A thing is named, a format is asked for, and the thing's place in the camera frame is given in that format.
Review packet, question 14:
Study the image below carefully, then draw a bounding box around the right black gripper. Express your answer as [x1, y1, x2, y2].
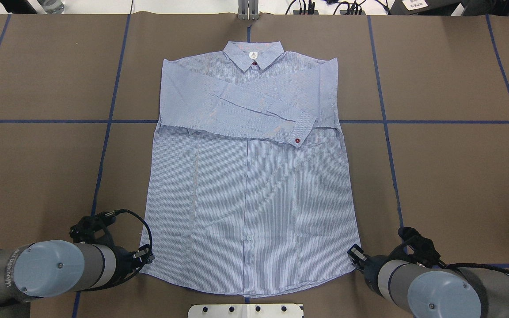
[347, 246, 389, 285]

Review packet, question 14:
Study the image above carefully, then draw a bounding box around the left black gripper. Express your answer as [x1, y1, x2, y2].
[114, 247, 155, 280]

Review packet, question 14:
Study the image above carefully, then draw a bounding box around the light blue striped shirt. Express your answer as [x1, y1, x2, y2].
[143, 42, 361, 298]

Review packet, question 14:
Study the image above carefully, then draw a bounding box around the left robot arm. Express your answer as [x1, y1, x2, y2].
[0, 240, 154, 318]

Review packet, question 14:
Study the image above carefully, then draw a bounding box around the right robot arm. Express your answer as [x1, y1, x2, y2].
[347, 244, 509, 318]

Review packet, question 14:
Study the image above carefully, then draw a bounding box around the clear water bottle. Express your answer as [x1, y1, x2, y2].
[37, 0, 65, 14]

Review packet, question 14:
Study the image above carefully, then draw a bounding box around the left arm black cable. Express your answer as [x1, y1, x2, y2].
[78, 208, 154, 292]

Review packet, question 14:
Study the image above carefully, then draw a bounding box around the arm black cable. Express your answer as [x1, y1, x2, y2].
[78, 208, 154, 292]
[436, 261, 509, 283]

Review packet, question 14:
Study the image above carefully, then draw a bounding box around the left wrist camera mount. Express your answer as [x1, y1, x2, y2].
[69, 212, 116, 248]

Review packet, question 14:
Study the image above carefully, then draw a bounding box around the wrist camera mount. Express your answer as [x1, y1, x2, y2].
[398, 226, 447, 268]
[69, 212, 116, 248]

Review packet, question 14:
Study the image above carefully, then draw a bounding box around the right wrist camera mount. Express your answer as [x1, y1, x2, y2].
[398, 226, 447, 268]

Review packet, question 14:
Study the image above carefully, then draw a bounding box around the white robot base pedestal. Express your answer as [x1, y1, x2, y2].
[187, 303, 304, 318]

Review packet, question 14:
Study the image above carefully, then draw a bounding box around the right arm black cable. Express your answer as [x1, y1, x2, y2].
[436, 261, 509, 283]

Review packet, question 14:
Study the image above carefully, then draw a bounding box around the black power strip with cables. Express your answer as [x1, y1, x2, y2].
[285, 0, 390, 15]

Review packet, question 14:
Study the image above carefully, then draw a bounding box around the grey aluminium frame post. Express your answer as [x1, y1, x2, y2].
[238, 0, 260, 20]

